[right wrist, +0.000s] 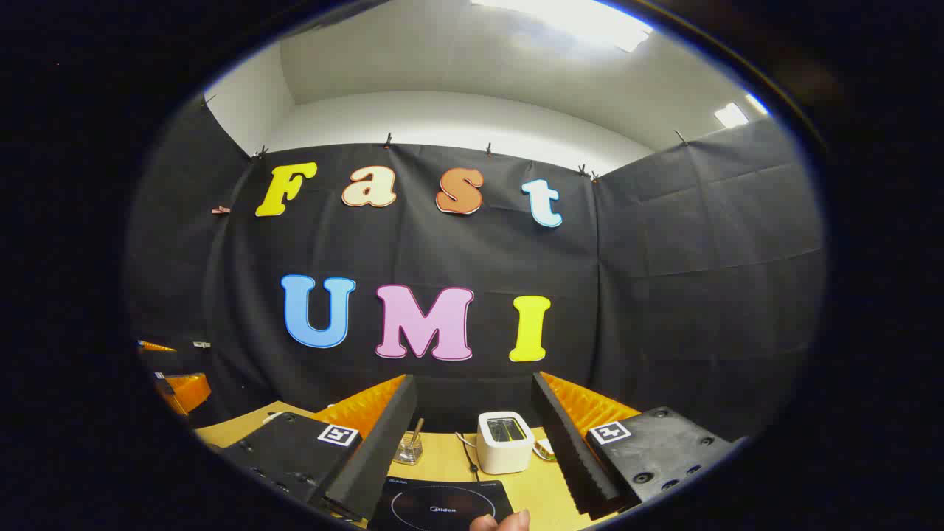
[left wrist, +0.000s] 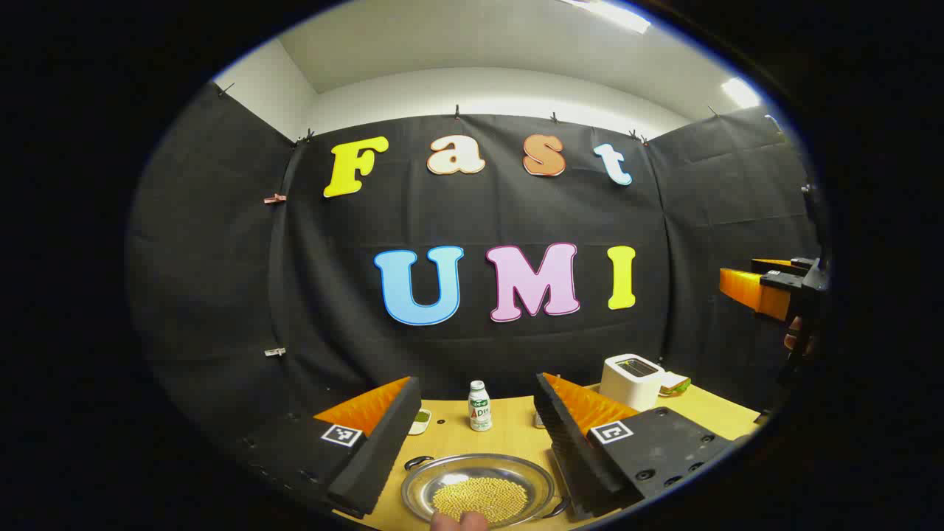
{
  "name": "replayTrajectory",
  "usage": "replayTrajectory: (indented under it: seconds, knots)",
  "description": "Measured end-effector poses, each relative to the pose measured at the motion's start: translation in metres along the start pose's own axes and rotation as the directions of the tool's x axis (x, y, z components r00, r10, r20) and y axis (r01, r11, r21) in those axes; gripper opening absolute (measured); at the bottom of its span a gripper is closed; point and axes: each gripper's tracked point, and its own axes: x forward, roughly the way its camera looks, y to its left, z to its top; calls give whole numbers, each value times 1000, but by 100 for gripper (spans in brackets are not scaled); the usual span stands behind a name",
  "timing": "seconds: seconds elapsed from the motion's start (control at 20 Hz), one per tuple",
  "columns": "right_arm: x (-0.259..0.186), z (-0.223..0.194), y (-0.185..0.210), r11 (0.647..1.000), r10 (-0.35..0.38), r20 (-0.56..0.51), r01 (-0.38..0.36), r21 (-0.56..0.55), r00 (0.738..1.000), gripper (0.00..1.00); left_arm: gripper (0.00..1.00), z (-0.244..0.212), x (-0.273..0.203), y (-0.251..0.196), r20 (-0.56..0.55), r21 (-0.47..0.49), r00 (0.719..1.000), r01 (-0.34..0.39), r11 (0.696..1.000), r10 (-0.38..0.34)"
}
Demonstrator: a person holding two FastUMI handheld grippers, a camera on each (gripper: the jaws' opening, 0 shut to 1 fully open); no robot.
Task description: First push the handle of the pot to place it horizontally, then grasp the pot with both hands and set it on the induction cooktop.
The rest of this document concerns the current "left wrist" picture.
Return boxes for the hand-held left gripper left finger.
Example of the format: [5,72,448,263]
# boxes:
[240,376,423,521]

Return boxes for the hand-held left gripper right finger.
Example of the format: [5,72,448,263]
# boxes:
[534,372,738,521]

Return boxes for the stainless steel pot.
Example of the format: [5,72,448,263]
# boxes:
[400,453,572,529]

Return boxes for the pile of yellow soybeans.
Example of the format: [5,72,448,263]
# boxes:
[432,477,529,523]

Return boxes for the white toaster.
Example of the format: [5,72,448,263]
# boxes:
[599,354,666,412]

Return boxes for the white green-label drink bottle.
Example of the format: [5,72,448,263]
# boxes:
[468,381,493,432]

